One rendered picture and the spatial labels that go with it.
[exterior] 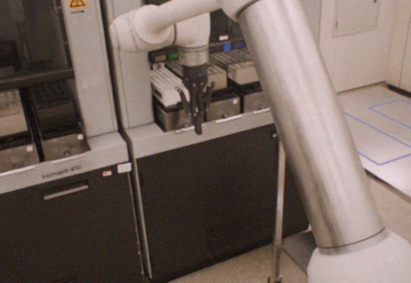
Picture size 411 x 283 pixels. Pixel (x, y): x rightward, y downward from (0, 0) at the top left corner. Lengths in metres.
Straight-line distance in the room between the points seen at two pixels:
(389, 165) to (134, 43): 0.72
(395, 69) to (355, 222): 3.26
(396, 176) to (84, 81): 0.96
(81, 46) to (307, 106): 0.94
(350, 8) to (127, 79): 2.28
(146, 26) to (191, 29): 0.16
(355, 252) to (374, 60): 3.20
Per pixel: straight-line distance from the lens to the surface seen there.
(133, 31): 1.15
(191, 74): 1.29
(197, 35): 1.24
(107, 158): 1.47
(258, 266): 2.02
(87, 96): 1.47
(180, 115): 1.49
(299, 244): 1.71
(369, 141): 1.28
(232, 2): 0.66
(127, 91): 1.49
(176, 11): 1.05
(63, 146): 1.42
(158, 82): 1.59
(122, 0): 1.42
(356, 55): 3.61
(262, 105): 1.64
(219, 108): 1.55
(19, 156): 1.42
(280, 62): 0.63
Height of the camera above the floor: 1.40
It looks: 26 degrees down
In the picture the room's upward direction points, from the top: 3 degrees counter-clockwise
